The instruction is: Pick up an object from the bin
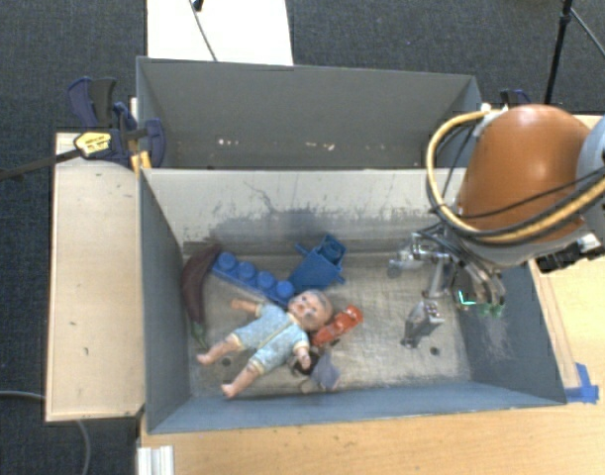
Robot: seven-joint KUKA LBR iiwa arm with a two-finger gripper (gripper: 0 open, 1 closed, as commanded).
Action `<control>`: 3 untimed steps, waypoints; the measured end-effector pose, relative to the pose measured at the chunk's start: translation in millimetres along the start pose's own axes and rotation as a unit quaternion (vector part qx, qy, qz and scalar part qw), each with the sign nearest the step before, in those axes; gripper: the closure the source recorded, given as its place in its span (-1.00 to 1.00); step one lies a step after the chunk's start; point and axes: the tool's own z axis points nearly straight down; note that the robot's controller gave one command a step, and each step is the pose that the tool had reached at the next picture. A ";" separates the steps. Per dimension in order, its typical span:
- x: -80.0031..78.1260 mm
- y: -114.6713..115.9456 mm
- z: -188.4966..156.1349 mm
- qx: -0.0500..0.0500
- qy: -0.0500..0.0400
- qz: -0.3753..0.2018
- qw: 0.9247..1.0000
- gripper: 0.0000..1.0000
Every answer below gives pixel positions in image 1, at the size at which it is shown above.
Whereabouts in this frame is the black cylinder on white bracket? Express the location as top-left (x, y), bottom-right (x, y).
top-left (533, 234), bottom-right (605, 273)

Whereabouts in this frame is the long blue toy brick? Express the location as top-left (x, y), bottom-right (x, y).
top-left (211, 250), bottom-right (296, 310)

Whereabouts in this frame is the red toy car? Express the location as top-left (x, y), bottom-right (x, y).
top-left (310, 304), bottom-right (365, 348)

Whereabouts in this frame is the blue angular toy piece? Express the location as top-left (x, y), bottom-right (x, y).
top-left (287, 234), bottom-right (349, 297)

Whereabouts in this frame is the dark purple toy eggplant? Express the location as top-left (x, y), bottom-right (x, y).
top-left (179, 243), bottom-right (224, 345)

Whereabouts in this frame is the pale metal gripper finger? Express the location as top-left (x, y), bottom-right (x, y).
top-left (400, 299), bottom-right (432, 346)
top-left (413, 303), bottom-right (446, 349)

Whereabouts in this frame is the baby doll in blue suit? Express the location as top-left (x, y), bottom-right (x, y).
top-left (196, 288), bottom-right (336, 401)

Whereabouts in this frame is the pale wood board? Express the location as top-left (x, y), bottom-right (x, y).
top-left (45, 132), bottom-right (148, 423)

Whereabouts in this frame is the grey metal bin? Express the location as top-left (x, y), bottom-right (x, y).
top-left (135, 55), bottom-right (569, 435)

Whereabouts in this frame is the small grey toy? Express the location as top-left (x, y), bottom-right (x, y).
top-left (290, 347), bottom-right (344, 395)

